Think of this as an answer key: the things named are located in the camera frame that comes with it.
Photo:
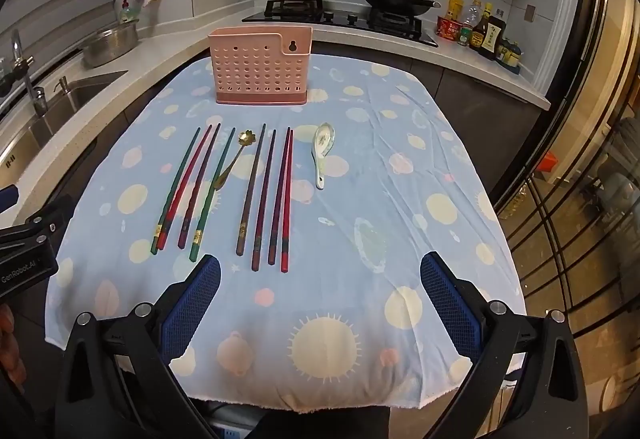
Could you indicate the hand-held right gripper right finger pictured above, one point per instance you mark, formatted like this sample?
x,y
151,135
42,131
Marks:
x,y
450,304

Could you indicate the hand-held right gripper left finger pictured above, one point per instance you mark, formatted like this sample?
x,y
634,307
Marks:
x,y
192,304

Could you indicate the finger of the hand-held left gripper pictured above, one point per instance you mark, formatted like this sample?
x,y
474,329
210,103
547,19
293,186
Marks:
x,y
52,214
9,200

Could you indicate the red chopstick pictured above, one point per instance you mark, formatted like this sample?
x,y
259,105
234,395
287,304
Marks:
x,y
185,186
287,219

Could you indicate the dark maroon chopstick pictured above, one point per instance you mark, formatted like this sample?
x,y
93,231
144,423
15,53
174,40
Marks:
x,y
200,184
280,199
265,199

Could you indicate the brown chopstick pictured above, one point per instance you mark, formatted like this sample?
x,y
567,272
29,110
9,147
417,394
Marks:
x,y
252,189

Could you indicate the gold flower spoon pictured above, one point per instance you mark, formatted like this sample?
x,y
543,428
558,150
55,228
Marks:
x,y
245,137

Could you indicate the white ceramic spoon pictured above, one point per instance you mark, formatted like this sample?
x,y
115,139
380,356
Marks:
x,y
324,139

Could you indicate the pink perforated utensil holder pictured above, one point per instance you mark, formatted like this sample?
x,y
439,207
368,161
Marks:
x,y
260,69

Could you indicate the person's left hand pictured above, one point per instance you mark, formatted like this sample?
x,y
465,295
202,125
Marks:
x,y
7,339

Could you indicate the chrome kitchen faucet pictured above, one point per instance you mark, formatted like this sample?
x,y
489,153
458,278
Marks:
x,y
35,94

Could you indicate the chrome soap dispenser pump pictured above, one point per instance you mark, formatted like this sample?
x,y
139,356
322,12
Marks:
x,y
65,94

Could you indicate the blue planet print tablecloth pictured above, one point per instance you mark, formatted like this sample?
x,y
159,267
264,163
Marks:
x,y
360,219

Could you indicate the steel kitchen sink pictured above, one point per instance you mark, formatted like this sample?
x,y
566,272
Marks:
x,y
75,91

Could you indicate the orange box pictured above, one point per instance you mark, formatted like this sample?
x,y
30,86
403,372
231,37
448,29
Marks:
x,y
548,161

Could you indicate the steel mixing bowl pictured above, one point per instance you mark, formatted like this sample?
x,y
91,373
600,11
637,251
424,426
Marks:
x,y
110,44

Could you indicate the glass sliding door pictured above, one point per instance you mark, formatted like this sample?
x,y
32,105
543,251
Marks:
x,y
590,169

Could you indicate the grey window blind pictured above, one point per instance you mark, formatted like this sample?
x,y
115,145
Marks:
x,y
60,4

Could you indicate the green dish soap bottle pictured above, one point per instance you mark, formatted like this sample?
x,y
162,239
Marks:
x,y
127,11

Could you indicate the small dark seasoning jar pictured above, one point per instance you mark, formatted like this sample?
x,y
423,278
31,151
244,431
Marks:
x,y
505,51
516,55

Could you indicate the small green cap jar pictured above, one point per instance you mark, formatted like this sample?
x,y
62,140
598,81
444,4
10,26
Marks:
x,y
465,37

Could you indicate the dark bottle with pale label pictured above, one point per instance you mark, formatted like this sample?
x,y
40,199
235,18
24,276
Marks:
x,y
494,39

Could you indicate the brown soy sauce bottle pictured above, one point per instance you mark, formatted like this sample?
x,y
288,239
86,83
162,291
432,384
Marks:
x,y
481,34

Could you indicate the red instant noodle cup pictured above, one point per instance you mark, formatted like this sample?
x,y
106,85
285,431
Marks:
x,y
448,28

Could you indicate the clear plastic bottle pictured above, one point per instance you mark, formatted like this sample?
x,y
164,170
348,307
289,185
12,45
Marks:
x,y
472,14

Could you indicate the yellow seasoning bottle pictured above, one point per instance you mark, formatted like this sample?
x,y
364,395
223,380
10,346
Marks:
x,y
455,6

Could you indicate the black gas stove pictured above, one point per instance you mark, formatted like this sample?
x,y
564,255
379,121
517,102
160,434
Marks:
x,y
345,21

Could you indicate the black wok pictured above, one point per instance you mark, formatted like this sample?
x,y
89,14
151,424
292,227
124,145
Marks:
x,y
397,5

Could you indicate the wall outlet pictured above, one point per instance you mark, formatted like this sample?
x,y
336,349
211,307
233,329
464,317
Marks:
x,y
530,11

